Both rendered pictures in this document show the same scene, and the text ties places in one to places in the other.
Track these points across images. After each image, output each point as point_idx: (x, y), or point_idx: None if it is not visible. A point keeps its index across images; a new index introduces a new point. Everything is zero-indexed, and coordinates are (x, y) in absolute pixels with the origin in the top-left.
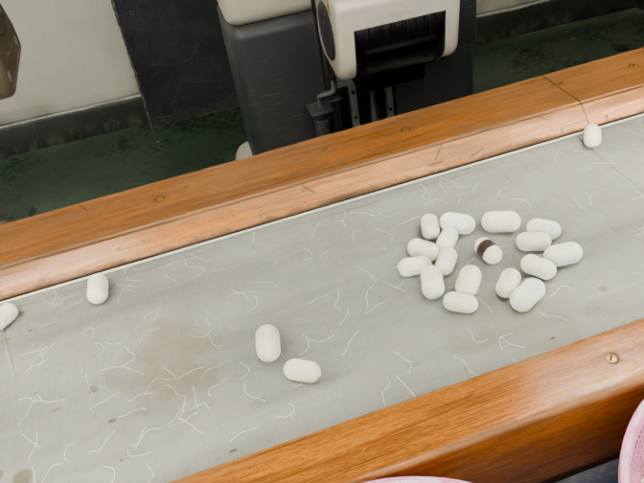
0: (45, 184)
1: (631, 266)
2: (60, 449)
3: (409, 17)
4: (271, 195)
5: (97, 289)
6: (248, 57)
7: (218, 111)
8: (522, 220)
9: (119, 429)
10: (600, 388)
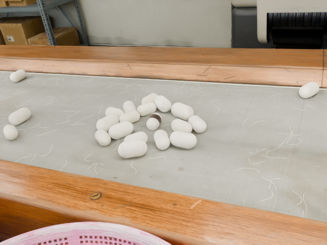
0: None
1: (215, 166)
2: None
3: (305, 11)
4: (111, 63)
5: (12, 74)
6: (237, 26)
7: None
8: (200, 117)
9: None
10: (63, 206)
